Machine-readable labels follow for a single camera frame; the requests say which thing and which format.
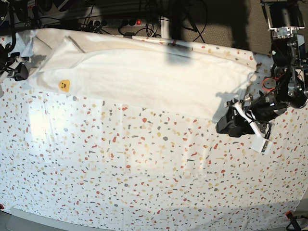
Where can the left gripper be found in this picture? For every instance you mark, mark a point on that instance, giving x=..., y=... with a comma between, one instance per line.
x=236, y=122

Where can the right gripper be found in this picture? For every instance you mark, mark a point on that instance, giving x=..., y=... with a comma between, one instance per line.
x=14, y=67

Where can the white printed T-shirt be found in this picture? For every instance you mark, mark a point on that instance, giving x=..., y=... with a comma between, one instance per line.
x=175, y=76

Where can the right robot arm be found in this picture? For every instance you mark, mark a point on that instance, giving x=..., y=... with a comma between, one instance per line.
x=12, y=12

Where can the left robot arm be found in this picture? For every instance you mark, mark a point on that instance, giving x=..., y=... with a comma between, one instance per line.
x=289, y=71

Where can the terrazzo patterned tablecloth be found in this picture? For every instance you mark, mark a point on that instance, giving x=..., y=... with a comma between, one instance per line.
x=119, y=167

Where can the red clamp at right corner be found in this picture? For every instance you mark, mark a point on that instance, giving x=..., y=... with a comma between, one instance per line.
x=293, y=225

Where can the black table clamp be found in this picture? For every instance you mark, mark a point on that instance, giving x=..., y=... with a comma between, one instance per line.
x=129, y=35

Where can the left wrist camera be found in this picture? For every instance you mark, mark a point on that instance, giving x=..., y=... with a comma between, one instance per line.
x=261, y=145

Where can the power strip with red switch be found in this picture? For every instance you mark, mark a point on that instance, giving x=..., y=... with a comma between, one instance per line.
x=119, y=22

